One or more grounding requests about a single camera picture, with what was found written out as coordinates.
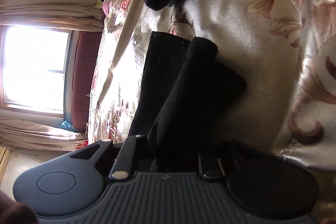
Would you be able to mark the blue plastic bag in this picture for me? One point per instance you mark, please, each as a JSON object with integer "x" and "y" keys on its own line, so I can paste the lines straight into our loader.
{"x": 65, "y": 125}

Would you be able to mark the maroon upholstered bench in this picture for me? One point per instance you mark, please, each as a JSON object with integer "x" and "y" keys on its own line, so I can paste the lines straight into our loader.
{"x": 84, "y": 66}

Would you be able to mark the window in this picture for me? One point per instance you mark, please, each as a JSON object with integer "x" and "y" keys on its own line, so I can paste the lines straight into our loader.
{"x": 34, "y": 69}

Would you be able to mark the right hand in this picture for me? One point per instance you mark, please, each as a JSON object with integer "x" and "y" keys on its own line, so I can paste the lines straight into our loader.
{"x": 15, "y": 212}

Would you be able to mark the left beige curtain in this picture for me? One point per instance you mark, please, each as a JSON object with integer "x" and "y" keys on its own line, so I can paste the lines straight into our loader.
{"x": 30, "y": 135}

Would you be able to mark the beige curtain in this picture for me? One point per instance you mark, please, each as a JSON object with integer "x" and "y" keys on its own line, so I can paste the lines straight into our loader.
{"x": 77, "y": 17}
{"x": 30, "y": 135}

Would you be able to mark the red gift bag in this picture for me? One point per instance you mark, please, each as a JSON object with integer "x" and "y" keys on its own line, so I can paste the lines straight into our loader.
{"x": 82, "y": 145}

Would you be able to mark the floral satin bedspread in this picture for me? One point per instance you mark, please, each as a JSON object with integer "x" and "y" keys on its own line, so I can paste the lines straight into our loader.
{"x": 284, "y": 49}

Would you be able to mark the black pants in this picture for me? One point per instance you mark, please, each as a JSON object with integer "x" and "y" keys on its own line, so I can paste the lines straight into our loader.
{"x": 185, "y": 94}

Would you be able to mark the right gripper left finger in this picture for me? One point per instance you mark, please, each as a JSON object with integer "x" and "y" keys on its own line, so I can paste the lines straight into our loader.
{"x": 118, "y": 162}

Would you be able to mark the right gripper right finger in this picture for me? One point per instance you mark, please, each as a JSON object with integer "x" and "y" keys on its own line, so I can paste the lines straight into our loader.
{"x": 210, "y": 167}

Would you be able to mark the right beige curtain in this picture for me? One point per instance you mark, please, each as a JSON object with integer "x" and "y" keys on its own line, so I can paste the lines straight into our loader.
{"x": 77, "y": 17}

